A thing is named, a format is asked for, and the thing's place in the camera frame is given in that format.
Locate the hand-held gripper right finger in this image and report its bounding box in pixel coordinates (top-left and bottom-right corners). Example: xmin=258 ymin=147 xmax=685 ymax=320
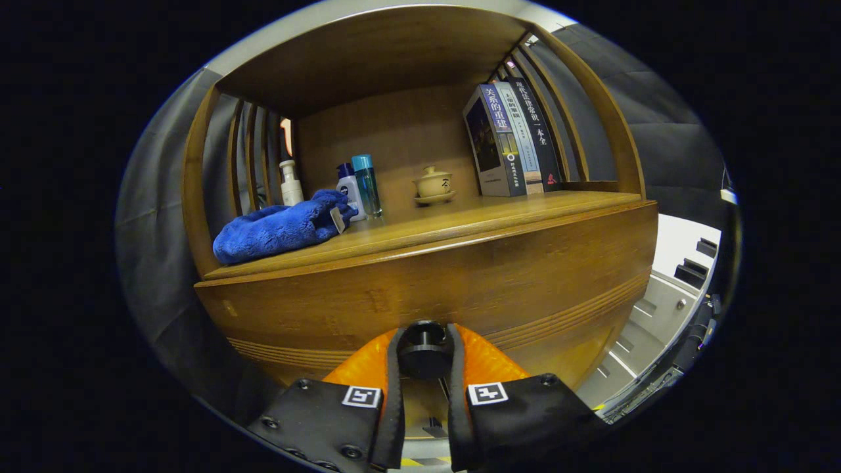
xmin=447 ymin=323 xmax=609 ymax=473

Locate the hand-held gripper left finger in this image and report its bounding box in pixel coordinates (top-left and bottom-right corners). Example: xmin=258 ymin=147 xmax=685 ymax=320
xmin=248 ymin=327 xmax=407 ymax=473

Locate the black round drawer knob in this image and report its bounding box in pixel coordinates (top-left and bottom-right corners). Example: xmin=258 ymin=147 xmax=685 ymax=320
xmin=398 ymin=320 xmax=454 ymax=380

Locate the wooden drawer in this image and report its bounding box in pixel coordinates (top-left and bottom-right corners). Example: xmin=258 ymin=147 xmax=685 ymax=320
xmin=194 ymin=200 xmax=659 ymax=395

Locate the wooden countertop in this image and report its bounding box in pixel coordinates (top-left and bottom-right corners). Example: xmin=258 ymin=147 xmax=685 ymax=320
xmin=204 ymin=191 xmax=645 ymax=281

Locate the white metal cabinet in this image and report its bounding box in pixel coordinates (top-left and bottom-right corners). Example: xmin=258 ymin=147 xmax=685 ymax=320
xmin=578 ymin=269 xmax=709 ymax=409

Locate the wooden cabinet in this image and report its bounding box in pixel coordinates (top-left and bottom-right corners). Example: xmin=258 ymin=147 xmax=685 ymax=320
xmin=181 ymin=5 xmax=659 ymax=454

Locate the blue towel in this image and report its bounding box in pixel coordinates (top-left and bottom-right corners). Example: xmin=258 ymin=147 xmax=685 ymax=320
xmin=212 ymin=189 xmax=359 ymax=265

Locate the teal transparent bottle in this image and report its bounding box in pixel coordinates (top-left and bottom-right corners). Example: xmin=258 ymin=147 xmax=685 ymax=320
xmin=351 ymin=154 xmax=383 ymax=219

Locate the white bottle with blue cap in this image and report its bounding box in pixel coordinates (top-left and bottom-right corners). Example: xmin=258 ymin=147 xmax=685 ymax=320
xmin=336 ymin=163 xmax=367 ymax=222

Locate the beige lidded tea cup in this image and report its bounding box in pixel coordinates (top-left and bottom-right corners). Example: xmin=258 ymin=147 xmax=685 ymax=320
xmin=412 ymin=166 xmax=454 ymax=199

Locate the white pump bottle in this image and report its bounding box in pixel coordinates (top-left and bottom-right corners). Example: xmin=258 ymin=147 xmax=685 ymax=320
xmin=279 ymin=160 xmax=305 ymax=207

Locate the book with dark photo cover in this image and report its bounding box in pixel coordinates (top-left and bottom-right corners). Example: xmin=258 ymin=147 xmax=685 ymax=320
xmin=463 ymin=84 xmax=528 ymax=197

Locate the book with pale spine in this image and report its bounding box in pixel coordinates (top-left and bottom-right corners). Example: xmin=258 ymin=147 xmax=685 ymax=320
xmin=493 ymin=81 xmax=545 ymax=194

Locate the book with black spine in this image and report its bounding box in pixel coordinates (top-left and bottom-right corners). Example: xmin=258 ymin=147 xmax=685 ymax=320
xmin=508 ymin=77 xmax=564 ymax=192

